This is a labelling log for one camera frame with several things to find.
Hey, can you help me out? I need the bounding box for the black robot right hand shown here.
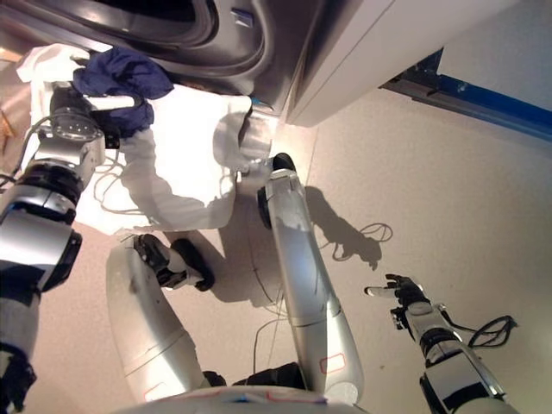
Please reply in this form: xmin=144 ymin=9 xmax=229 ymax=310
xmin=364 ymin=273 xmax=432 ymax=309

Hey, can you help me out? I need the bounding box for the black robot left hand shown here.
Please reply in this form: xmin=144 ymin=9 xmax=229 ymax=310
xmin=49 ymin=81 xmax=138 ymax=129

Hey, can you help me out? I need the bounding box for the navy blue garment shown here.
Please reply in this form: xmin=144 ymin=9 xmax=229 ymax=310
xmin=72 ymin=46 xmax=174 ymax=140

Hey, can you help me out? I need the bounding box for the white garment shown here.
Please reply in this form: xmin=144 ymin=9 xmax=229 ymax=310
xmin=16 ymin=42 xmax=255 ymax=236

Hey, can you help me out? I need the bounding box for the grey front-loading washing machine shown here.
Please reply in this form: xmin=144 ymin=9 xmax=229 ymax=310
xmin=16 ymin=0 xmax=311 ymax=124

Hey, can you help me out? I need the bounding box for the silver robot right leg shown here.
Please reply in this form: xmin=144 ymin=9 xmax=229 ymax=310
xmin=256 ymin=153 xmax=366 ymax=405

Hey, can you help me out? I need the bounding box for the silver robot leg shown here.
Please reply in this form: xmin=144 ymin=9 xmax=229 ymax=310
xmin=256 ymin=153 xmax=366 ymax=405
xmin=105 ymin=235 xmax=216 ymax=405

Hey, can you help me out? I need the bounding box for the blue square washer sticker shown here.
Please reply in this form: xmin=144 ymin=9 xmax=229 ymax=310
xmin=230 ymin=7 xmax=254 ymax=29

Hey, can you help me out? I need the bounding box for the wide white cabinet panel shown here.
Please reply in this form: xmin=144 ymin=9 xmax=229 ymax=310
xmin=286 ymin=0 xmax=530 ymax=129

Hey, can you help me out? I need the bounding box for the silver robot left leg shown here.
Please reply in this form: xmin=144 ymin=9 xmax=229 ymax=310
xmin=105 ymin=235 xmax=216 ymax=405

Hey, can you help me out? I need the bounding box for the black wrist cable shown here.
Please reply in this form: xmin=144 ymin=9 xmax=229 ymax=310
xmin=467 ymin=316 xmax=518 ymax=348

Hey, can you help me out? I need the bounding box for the black metal frame stand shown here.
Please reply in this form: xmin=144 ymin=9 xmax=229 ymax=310
xmin=379 ymin=47 xmax=552 ymax=143

